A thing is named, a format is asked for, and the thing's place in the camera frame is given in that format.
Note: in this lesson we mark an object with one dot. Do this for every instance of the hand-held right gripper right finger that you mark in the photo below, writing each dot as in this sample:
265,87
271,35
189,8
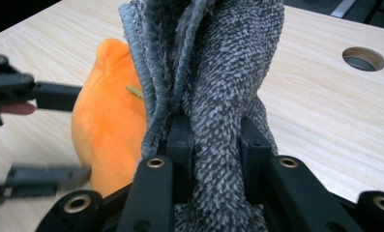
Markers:
254,161

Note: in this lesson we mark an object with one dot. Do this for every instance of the grey fluffy towel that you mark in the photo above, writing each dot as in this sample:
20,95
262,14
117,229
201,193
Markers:
209,80

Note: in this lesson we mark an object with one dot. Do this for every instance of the orange plush toy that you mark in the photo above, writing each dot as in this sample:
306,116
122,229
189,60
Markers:
110,129

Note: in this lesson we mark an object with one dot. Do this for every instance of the white desk frame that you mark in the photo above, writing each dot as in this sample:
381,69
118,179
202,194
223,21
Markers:
342,8

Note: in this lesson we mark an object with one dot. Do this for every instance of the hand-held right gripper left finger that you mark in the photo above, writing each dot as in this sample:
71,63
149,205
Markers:
181,154

